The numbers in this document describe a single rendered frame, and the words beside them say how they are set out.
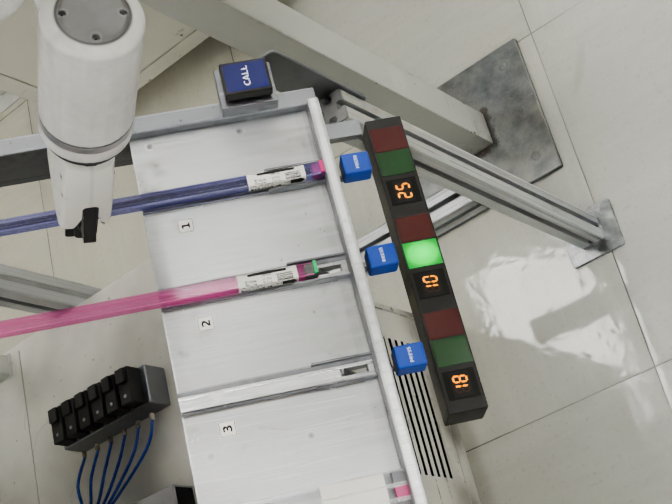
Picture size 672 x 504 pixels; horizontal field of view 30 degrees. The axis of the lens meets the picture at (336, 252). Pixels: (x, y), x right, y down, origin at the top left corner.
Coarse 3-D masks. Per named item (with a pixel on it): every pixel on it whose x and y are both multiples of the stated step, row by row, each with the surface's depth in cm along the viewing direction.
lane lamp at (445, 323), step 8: (432, 312) 125; (440, 312) 125; (448, 312) 125; (456, 312) 125; (424, 320) 125; (432, 320) 125; (440, 320) 125; (448, 320) 125; (456, 320) 125; (432, 328) 124; (440, 328) 124; (448, 328) 124; (456, 328) 124; (432, 336) 124; (440, 336) 124; (448, 336) 124
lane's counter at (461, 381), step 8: (464, 368) 122; (472, 368) 122; (448, 376) 122; (456, 376) 122; (464, 376) 122; (472, 376) 122; (448, 384) 122; (456, 384) 122; (464, 384) 122; (472, 384) 122; (448, 392) 121; (456, 392) 121; (464, 392) 121; (472, 392) 121; (480, 392) 121
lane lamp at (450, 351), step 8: (456, 336) 124; (464, 336) 124; (432, 344) 123; (440, 344) 123; (448, 344) 123; (456, 344) 124; (464, 344) 124; (440, 352) 123; (448, 352) 123; (456, 352) 123; (464, 352) 123; (440, 360) 123; (448, 360) 123; (456, 360) 123; (464, 360) 123; (472, 360) 123
